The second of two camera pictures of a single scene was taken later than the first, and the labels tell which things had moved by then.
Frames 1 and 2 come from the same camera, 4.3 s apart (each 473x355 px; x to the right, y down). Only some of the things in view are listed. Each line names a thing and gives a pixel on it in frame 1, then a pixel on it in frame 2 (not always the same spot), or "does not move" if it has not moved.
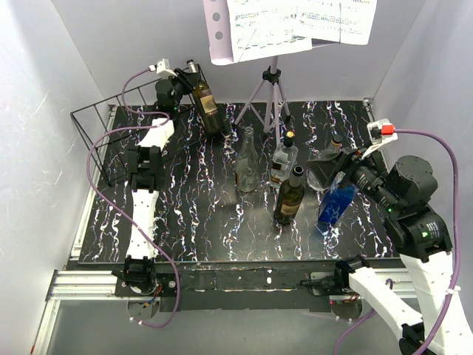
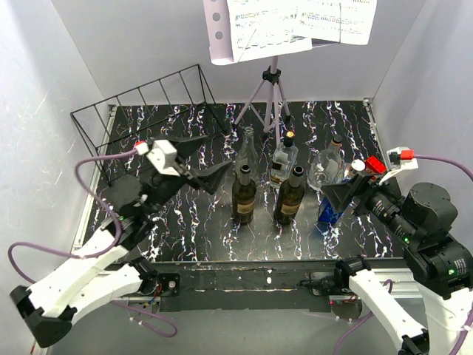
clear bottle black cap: (285, 155) does not move
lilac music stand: (222, 52) does not move
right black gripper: (324, 169) → (340, 193)
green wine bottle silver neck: (290, 197) does not move
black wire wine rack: (131, 132) does not move
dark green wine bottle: (206, 103) → (244, 194)
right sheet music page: (340, 21) does not move
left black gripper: (189, 81) → (209, 178)
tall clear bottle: (247, 163) does not move
